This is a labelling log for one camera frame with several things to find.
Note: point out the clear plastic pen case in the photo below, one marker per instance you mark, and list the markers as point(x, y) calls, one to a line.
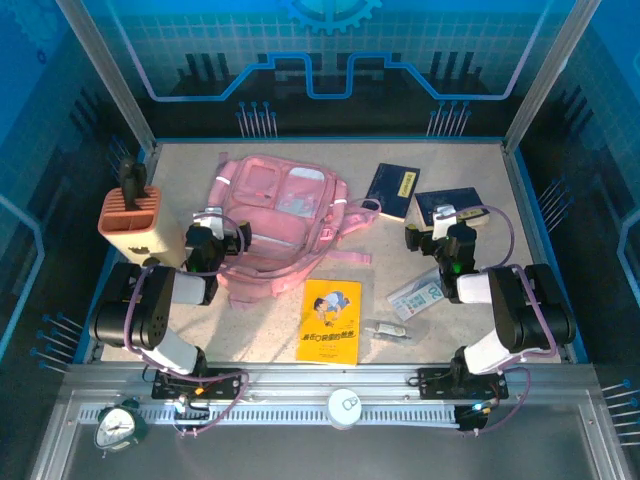
point(392, 330)

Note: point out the green alarm clock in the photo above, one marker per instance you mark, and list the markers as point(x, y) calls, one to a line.
point(117, 430)

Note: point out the yellow cartoon cover book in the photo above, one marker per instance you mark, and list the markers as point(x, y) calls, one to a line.
point(327, 345)

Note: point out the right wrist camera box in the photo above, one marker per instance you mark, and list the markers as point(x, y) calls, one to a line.
point(445, 217)

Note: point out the aluminium table rail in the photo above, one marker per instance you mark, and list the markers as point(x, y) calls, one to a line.
point(320, 375)

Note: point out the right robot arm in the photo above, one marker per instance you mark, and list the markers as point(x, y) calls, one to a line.
point(520, 320)

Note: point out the thin dark blue book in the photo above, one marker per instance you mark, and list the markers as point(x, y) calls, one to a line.
point(392, 192)

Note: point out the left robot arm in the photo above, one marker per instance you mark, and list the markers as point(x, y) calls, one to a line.
point(150, 320)

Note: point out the blue white paper pack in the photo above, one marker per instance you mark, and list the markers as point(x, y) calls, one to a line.
point(415, 300)

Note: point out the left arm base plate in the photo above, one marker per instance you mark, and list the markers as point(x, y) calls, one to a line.
point(225, 382)

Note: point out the pink school backpack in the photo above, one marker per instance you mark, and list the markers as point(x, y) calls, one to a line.
point(280, 225)

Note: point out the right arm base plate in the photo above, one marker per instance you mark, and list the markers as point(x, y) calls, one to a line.
point(435, 382)

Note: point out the thick dark blue book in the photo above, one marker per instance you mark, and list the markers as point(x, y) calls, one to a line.
point(465, 202)

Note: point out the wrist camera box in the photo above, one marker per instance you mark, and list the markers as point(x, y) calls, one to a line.
point(210, 222)
point(445, 217)

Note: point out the white round tin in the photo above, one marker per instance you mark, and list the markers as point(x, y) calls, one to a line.
point(344, 407)

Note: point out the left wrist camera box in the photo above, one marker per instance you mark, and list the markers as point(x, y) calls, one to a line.
point(210, 222)

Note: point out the aluminium frame post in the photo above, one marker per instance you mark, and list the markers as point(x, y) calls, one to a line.
point(110, 75)
point(550, 75)

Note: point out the beige orange knife block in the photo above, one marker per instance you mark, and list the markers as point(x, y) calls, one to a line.
point(130, 220)

